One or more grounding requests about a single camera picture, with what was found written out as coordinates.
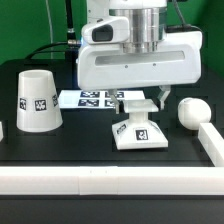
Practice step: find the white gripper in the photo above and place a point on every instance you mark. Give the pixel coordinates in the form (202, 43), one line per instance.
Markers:
(102, 63)

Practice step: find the white lamp base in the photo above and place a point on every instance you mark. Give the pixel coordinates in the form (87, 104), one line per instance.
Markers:
(138, 132)

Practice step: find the white lamp bulb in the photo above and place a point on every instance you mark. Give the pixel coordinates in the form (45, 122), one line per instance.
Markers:
(192, 112)

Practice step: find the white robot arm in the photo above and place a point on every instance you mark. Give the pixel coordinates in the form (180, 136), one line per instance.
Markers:
(126, 45)

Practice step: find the white lamp shade cone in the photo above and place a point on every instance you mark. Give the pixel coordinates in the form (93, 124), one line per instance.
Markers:
(37, 108)

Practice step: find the white marker sheet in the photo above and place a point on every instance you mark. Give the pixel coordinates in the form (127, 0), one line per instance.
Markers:
(74, 99)

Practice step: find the white block left edge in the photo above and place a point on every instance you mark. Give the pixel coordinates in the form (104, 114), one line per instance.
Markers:
(1, 132)

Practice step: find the white right rail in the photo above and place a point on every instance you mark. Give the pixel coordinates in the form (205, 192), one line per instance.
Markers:
(212, 142)

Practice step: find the white rail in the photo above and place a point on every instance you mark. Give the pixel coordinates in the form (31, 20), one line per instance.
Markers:
(212, 142)
(111, 181)

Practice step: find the white front rail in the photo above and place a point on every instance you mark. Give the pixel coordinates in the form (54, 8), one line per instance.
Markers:
(111, 181)

